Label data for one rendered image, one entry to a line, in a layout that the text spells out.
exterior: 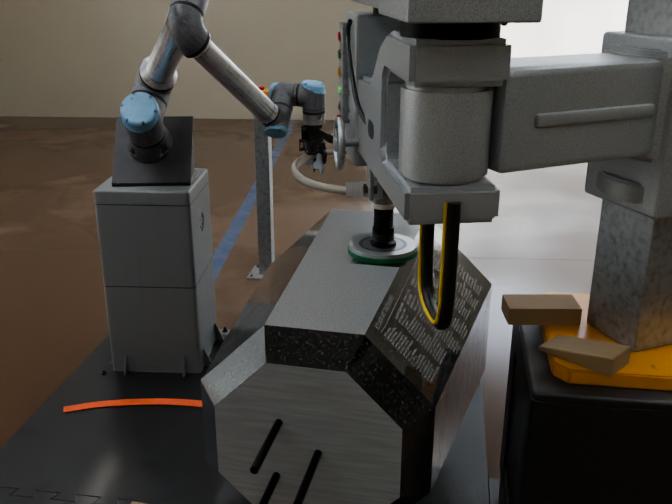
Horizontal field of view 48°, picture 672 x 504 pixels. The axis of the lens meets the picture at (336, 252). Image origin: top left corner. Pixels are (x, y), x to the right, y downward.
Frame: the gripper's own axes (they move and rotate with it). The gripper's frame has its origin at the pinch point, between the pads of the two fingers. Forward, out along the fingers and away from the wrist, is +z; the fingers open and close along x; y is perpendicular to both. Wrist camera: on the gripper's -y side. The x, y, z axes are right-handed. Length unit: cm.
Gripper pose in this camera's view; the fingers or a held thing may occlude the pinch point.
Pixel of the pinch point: (318, 170)
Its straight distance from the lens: 317.1
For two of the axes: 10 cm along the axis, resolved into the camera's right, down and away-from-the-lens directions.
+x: 6.0, 3.4, -7.2
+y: -8.0, 2.6, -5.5
